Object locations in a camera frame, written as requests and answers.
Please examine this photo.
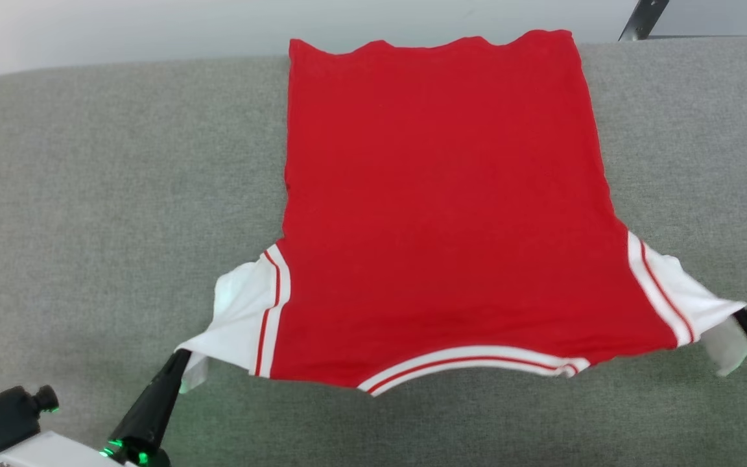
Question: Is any red and white t-shirt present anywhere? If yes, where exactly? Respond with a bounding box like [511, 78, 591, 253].
[176, 29, 747, 398]

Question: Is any black metal bracket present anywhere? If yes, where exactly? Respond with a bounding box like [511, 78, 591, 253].
[619, 0, 670, 42]

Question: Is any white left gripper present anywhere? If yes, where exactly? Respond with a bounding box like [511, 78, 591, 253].
[0, 349, 193, 467]

